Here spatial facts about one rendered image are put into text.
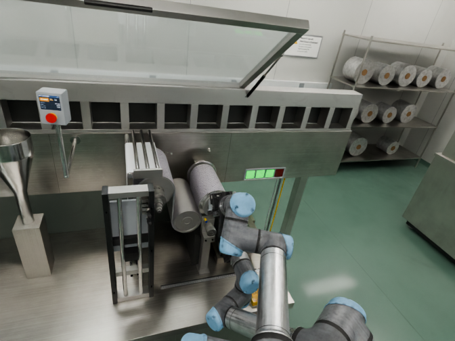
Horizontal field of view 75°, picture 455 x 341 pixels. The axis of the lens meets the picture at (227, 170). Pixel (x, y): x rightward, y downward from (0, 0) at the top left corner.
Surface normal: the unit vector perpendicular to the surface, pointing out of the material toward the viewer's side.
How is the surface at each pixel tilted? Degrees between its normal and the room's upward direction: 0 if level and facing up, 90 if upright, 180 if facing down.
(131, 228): 90
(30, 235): 90
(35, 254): 90
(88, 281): 0
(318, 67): 90
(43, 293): 0
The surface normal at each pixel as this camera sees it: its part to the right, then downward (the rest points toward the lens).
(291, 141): 0.31, 0.51
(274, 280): 0.05, -0.87
